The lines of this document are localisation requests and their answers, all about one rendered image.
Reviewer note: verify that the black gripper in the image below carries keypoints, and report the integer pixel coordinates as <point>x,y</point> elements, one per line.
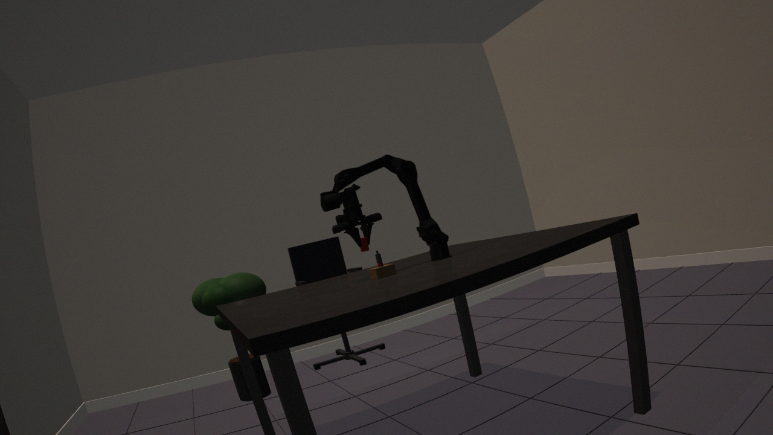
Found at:
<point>354,214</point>

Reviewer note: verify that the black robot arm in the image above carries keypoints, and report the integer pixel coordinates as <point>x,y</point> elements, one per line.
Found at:
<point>406,171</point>

